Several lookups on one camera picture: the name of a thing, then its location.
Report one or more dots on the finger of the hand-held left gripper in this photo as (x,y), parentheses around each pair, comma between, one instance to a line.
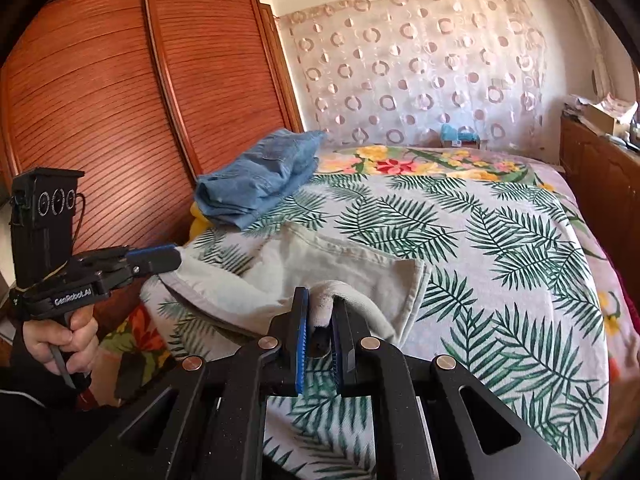
(160,261)

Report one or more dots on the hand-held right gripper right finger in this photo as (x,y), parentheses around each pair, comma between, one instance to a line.
(340,355)

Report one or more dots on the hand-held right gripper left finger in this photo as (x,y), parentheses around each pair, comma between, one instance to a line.
(300,340)

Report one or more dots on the person's left forearm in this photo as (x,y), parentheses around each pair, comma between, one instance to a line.
(30,410)

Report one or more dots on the person's left hand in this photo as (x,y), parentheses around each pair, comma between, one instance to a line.
(40,340)

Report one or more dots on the folded blue jeans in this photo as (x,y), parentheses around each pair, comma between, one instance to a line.
(260,180)

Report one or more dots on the wooden slatted wardrobe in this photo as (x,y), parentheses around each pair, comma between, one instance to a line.
(100,110)

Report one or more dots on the leaf print bed sheet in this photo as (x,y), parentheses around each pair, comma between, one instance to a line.
(500,285)

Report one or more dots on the floral blanket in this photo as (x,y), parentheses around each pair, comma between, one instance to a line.
(400,165)

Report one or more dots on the blue plastic bag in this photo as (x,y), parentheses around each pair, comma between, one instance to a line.
(450,135)

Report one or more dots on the circle pattern sheer curtain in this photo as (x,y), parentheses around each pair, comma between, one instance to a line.
(400,75)

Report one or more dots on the wooden cabinet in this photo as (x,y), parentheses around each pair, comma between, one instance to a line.
(600,170)

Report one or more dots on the open cardboard box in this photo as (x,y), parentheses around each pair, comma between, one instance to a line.
(600,115)

